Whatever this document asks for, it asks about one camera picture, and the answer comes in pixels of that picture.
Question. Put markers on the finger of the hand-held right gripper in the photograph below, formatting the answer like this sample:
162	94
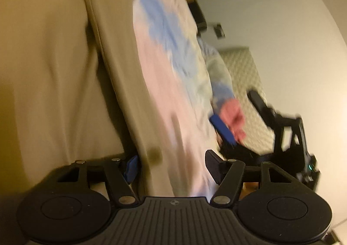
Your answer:
260	104
221	127

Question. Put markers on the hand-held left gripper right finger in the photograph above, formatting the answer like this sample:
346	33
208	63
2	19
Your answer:
214	169

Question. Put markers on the wall socket with plug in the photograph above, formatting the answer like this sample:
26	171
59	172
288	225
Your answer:
219	31

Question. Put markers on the black furniture piece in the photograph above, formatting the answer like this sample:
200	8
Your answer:
200	16

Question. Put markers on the patterned grey-green mat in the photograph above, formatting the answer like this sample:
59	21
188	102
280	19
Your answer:
244	71

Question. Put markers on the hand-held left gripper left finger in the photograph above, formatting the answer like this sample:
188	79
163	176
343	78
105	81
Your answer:
131	169

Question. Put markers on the pink blue tie-dye garment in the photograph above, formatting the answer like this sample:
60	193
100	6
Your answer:
168	93

